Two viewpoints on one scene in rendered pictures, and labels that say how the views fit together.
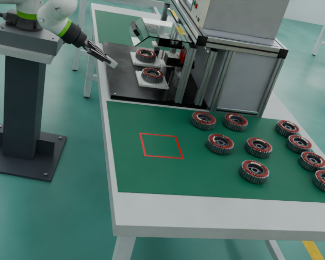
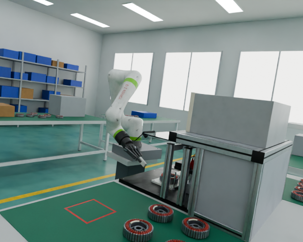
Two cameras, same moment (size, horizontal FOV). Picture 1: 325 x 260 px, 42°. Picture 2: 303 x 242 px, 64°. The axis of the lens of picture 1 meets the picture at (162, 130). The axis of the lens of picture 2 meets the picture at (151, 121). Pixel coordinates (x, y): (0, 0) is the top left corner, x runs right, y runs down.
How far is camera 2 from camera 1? 1.46 m
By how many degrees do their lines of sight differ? 58
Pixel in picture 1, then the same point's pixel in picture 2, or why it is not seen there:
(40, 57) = (123, 160)
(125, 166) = (38, 205)
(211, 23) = (195, 128)
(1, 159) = not seen: hidden behind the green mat
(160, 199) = (6, 230)
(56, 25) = (111, 130)
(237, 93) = (215, 199)
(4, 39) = (114, 150)
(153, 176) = (38, 218)
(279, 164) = not seen: outside the picture
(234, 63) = (206, 163)
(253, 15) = (234, 121)
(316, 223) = not seen: outside the picture
